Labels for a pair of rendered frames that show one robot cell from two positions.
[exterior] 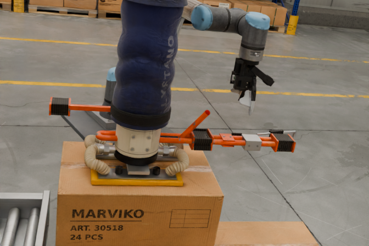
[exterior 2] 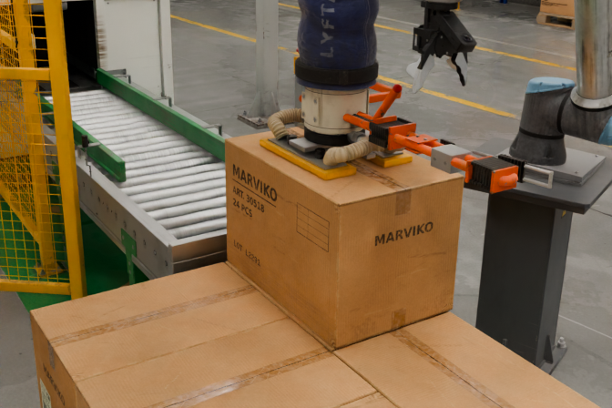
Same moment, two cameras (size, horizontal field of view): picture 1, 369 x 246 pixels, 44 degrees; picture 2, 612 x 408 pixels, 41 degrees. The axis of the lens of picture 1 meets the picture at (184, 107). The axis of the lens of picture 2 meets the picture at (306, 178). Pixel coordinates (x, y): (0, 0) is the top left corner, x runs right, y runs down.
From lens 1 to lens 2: 2.05 m
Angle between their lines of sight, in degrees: 66
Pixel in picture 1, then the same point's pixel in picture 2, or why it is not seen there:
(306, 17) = not seen: outside the picture
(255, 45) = not seen: outside the picture
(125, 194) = (263, 160)
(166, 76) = (323, 12)
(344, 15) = not seen: outside the picture
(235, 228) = (491, 352)
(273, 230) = (544, 392)
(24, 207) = not seen: hidden behind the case
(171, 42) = not seen: outside the picture
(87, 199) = (240, 155)
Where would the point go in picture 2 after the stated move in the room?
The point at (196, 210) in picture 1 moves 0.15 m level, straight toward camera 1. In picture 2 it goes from (316, 215) to (257, 219)
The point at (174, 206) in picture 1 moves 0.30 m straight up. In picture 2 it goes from (298, 198) to (300, 85)
